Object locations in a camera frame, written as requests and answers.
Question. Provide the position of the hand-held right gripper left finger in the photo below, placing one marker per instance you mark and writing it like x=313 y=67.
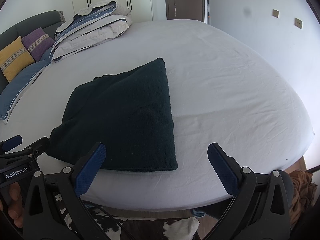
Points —
x=91 y=172

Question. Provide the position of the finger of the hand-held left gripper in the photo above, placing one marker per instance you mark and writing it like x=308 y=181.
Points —
x=38 y=146
x=11 y=142

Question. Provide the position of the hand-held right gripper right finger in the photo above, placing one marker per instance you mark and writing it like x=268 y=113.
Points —
x=225 y=172

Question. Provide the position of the dark green knitted sweater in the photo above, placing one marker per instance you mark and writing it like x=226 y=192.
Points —
x=120 y=120

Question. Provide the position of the person's left hand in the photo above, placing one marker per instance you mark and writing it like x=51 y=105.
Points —
x=15 y=212

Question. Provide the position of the light blue object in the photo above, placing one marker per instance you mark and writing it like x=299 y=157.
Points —
x=199 y=213

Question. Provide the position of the blue pillow with grey edge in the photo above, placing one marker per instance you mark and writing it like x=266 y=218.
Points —
x=20 y=85

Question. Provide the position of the brown crumpled cloth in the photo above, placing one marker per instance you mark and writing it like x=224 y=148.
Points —
x=301 y=195

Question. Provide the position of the bed with white sheet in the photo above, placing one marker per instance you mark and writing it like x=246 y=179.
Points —
x=225 y=92

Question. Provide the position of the yellow patterned cushion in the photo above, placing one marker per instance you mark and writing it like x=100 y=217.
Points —
x=15 y=57

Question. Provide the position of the cowhide rug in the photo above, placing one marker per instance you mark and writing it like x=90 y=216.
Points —
x=160 y=230

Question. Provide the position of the purple patterned cushion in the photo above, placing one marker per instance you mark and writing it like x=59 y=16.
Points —
x=37 y=43

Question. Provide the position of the grey upholstered headboard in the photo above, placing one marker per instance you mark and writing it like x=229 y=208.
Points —
x=32 y=21

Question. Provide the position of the folded grey and blue duvet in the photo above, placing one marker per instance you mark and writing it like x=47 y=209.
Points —
x=95 y=27

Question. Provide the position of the thin pole beside door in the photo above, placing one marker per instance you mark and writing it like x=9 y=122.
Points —
x=208 y=11

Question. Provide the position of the brown door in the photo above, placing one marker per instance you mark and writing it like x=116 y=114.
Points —
x=186 y=0

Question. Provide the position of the brass wall plate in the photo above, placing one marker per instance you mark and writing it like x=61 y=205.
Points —
x=275 y=13
x=298 y=23

